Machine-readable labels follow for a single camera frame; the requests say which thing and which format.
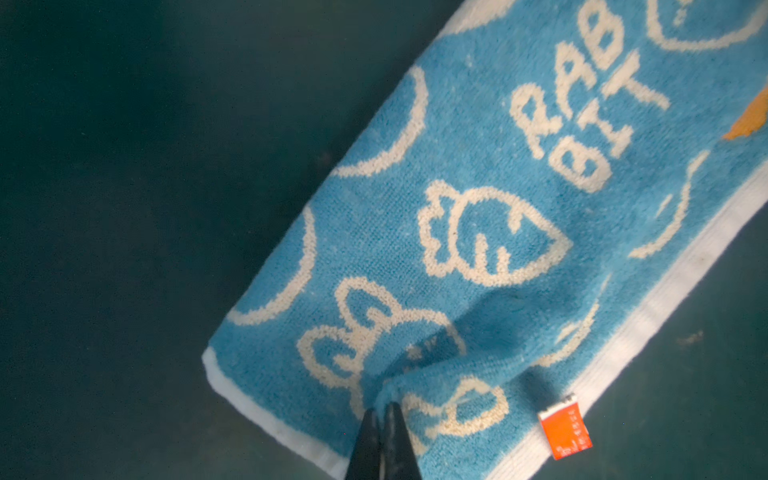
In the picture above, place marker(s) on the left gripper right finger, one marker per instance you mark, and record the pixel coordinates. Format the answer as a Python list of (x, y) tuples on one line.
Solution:
[(400, 461)]

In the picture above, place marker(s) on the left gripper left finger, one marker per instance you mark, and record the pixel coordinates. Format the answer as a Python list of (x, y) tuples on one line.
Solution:
[(365, 460)]

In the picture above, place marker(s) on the blue bunny pattern towel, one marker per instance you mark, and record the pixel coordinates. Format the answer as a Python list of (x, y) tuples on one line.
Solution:
[(544, 187)]

